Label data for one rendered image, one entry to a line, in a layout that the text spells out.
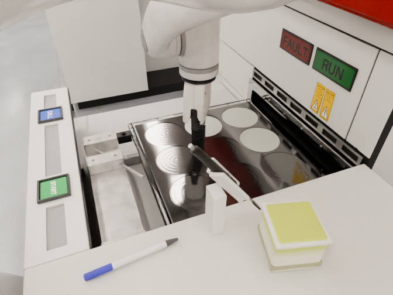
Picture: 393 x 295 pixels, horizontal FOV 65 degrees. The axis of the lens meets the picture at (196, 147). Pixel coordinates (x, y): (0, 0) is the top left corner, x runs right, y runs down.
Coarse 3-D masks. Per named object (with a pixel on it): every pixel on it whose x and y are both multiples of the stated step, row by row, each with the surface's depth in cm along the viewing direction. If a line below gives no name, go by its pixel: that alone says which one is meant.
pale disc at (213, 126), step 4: (208, 116) 86; (188, 120) 85; (208, 120) 85; (212, 120) 85; (216, 120) 85; (188, 124) 83; (204, 124) 83; (208, 124) 83; (212, 124) 83; (216, 124) 83; (220, 124) 83; (188, 128) 82; (208, 128) 82; (212, 128) 82; (216, 128) 82; (220, 128) 82; (188, 132) 80; (208, 132) 80; (212, 132) 80; (216, 132) 80
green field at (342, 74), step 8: (320, 56) 66; (328, 56) 64; (320, 64) 67; (328, 64) 65; (336, 64) 62; (344, 64) 60; (328, 72) 65; (336, 72) 63; (344, 72) 61; (352, 72) 59; (336, 80) 63; (344, 80) 61
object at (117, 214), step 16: (96, 176) 71; (112, 176) 71; (96, 192) 67; (112, 192) 67; (128, 192) 67; (96, 208) 63; (112, 208) 63; (128, 208) 63; (112, 224) 60; (128, 224) 60
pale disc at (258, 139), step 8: (256, 128) 82; (240, 136) 79; (248, 136) 79; (256, 136) 79; (264, 136) 79; (272, 136) 79; (248, 144) 77; (256, 144) 77; (264, 144) 77; (272, 144) 77
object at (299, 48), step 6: (282, 36) 77; (288, 36) 74; (294, 36) 72; (282, 42) 77; (288, 42) 75; (294, 42) 73; (300, 42) 71; (288, 48) 75; (294, 48) 73; (300, 48) 72; (306, 48) 69; (294, 54) 74; (300, 54) 72; (306, 54) 70; (306, 60) 70
